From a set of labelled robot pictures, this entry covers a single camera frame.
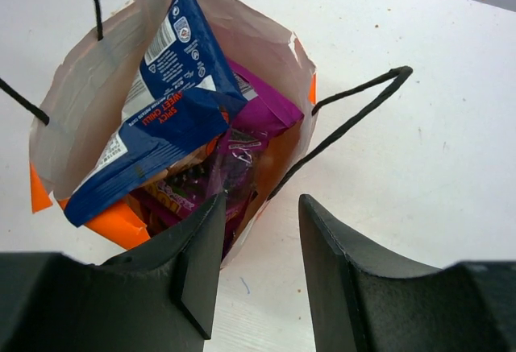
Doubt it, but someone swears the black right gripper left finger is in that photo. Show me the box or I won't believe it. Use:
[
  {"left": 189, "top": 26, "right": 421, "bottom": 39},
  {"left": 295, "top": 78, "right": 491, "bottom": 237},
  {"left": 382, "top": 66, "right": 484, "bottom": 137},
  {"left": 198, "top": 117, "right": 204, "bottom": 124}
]
[{"left": 1, "top": 195, "right": 226, "bottom": 351}]

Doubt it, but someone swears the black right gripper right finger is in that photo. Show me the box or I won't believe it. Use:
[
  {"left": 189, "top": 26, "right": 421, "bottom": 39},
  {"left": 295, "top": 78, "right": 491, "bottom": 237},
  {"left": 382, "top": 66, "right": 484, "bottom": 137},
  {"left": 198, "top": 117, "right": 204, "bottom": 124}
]
[{"left": 298, "top": 194, "right": 515, "bottom": 351}]

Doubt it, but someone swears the orange paper bag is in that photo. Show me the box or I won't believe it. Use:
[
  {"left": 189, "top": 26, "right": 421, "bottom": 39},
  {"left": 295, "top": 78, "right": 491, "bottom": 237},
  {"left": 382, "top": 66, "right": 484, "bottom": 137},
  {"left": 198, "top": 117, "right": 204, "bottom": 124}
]
[{"left": 0, "top": 0, "right": 414, "bottom": 270}]

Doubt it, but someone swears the blue white snack bag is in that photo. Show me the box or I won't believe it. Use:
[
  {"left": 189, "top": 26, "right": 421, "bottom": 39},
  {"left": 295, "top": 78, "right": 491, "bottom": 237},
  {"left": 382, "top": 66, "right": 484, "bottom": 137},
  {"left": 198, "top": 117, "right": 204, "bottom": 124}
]
[{"left": 64, "top": 0, "right": 247, "bottom": 226}]

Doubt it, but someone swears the magenta purple snack bag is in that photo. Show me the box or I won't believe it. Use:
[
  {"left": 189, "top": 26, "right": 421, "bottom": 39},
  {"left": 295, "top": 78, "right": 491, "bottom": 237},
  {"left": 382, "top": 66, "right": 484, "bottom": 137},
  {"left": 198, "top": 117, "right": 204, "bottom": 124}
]
[{"left": 128, "top": 57, "right": 305, "bottom": 256}]

